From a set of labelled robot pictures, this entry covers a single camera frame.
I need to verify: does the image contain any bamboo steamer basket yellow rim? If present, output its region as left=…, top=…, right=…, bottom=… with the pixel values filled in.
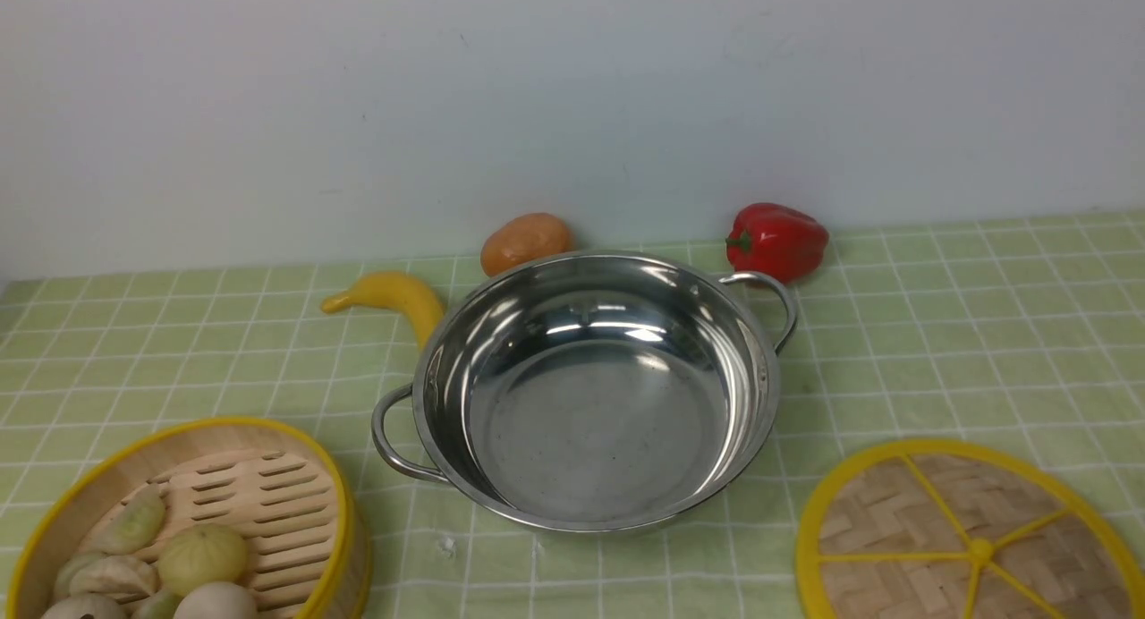
left=5, top=418, right=371, bottom=618

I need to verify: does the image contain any bamboo steamer lid yellow rim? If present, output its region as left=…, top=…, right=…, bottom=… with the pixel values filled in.
left=793, top=438, right=1144, bottom=618

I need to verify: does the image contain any stainless steel pot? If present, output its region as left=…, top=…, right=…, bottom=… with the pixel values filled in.
left=371, top=251, right=799, bottom=534

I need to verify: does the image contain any orange tangerine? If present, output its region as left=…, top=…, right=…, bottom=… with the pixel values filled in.
left=479, top=212, right=574, bottom=277

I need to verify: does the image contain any yellow banana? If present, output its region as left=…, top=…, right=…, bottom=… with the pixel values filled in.
left=319, top=271, right=445, bottom=350

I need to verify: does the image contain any red bell pepper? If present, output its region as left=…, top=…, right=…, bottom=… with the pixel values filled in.
left=726, top=203, right=830, bottom=284

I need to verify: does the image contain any green checkered tablecloth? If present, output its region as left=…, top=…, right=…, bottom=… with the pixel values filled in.
left=1, top=211, right=1144, bottom=618

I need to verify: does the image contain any white round bun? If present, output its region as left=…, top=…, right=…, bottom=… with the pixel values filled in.
left=173, top=581, right=259, bottom=619
left=41, top=593, right=128, bottom=619

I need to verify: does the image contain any pale green dumpling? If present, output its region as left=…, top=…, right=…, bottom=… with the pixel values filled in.
left=89, top=486, right=166, bottom=556

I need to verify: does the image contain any small green dumpling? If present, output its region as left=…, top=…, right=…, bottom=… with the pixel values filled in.
left=131, top=588, right=182, bottom=619

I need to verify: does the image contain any beige dumpling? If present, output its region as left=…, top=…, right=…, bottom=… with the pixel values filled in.
left=64, top=556, right=161, bottom=596

